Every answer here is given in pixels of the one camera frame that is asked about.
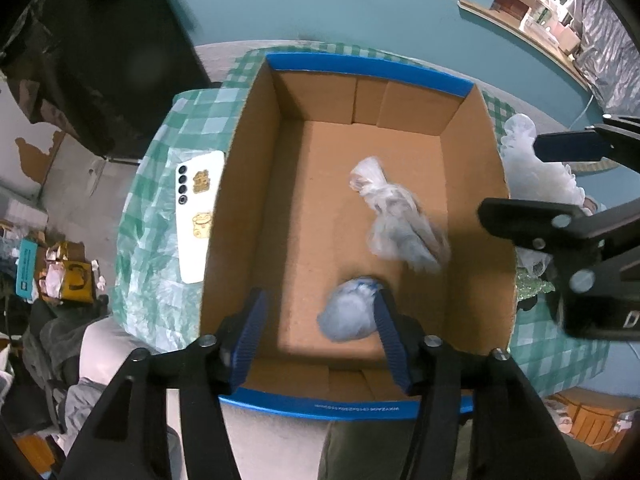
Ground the white cable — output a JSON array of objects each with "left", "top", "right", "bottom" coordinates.
[{"left": 569, "top": 91, "right": 597, "bottom": 129}]

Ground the silver foil sheet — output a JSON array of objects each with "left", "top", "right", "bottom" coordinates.
[{"left": 550, "top": 0, "right": 640, "bottom": 117}]

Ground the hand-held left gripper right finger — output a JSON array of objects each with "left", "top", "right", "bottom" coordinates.
[{"left": 372, "top": 287, "right": 583, "bottom": 480}]

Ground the person's olive trouser leg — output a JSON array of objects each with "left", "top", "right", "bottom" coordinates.
[{"left": 317, "top": 419, "right": 617, "bottom": 480}]

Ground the curved wooden shelf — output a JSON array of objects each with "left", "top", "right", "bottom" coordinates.
[{"left": 456, "top": 0, "right": 593, "bottom": 93}]

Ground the blue-rimmed cardboard box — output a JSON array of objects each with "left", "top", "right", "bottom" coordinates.
[{"left": 199, "top": 51, "right": 519, "bottom": 420}]

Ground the beige curved trim strip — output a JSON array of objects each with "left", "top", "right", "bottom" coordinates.
[{"left": 571, "top": 158, "right": 621, "bottom": 174}]

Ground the grey sock ball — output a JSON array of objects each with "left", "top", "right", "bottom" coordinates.
[{"left": 316, "top": 275, "right": 387, "bottom": 344}]

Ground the yellow cardboard box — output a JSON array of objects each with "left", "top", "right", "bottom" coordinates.
[{"left": 37, "top": 241, "right": 97, "bottom": 304}]

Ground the green glitter scouring pad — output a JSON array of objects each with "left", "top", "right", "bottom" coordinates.
[{"left": 515, "top": 272, "right": 557, "bottom": 304}]

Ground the green checkered tablecloth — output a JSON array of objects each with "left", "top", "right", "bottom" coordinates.
[{"left": 110, "top": 42, "right": 608, "bottom": 398}]

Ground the wooden slatted crate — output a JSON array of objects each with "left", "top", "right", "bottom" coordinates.
[{"left": 544, "top": 386, "right": 634, "bottom": 454}]

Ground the grey clothing pile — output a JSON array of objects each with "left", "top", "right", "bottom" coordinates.
[{"left": 21, "top": 300, "right": 109, "bottom": 442}]

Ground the clear plastic table cover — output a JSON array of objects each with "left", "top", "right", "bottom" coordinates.
[{"left": 111, "top": 87, "right": 228, "bottom": 353}]

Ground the white smartphone with gold stickers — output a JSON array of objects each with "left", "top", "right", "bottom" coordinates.
[{"left": 174, "top": 151, "right": 224, "bottom": 284}]

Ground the black plastic bag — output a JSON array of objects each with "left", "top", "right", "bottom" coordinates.
[{"left": 0, "top": 0, "right": 212, "bottom": 162}]

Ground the white mesh bath pouf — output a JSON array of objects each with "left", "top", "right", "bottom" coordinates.
[{"left": 499, "top": 114, "right": 591, "bottom": 278}]

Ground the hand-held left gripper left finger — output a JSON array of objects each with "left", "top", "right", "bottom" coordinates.
[{"left": 59, "top": 287, "right": 271, "bottom": 480}]

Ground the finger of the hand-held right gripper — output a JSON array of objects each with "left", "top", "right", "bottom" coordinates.
[
  {"left": 533, "top": 114, "right": 640, "bottom": 172},
  {"left": 478, "top": 198, "right": 640, "bottom": 262}
]

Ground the blue labelled box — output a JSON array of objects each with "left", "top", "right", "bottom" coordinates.
[{"left": 15, "top": 237, "right": 39, "bottom": 302}]

